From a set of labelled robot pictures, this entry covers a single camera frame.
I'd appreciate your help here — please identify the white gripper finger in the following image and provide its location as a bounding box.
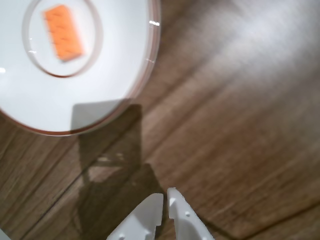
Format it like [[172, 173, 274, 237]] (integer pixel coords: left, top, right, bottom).
[[106, 192, 165, 240], [166, 187, 215, 240]]

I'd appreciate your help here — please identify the orange lego block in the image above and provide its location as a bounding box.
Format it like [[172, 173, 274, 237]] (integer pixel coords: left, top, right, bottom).
[[41, 3, 90, 63]]

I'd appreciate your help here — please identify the white plate with brown rings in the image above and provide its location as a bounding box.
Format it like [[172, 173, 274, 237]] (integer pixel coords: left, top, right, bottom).
[[0, 0, 161, 137]]

